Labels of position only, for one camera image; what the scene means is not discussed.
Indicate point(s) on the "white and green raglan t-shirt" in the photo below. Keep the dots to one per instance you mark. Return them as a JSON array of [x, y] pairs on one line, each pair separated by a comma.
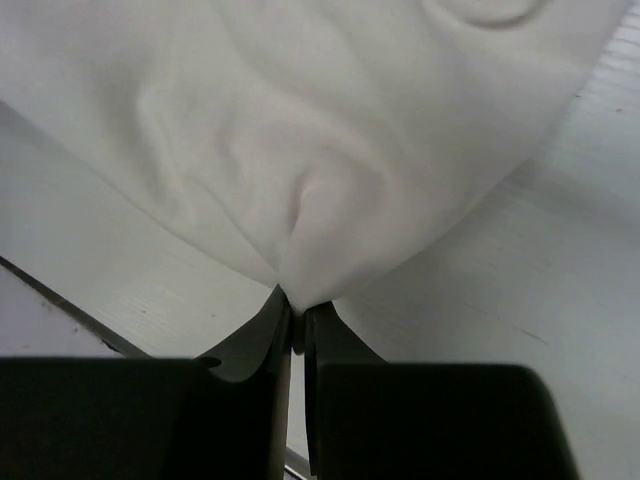
[[312, 144]]

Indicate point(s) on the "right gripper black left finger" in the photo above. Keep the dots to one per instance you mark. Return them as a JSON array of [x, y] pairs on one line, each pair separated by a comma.
[[220, 416]]

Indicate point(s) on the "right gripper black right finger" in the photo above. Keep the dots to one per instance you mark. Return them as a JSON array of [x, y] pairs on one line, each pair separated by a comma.
[[367, 418]]

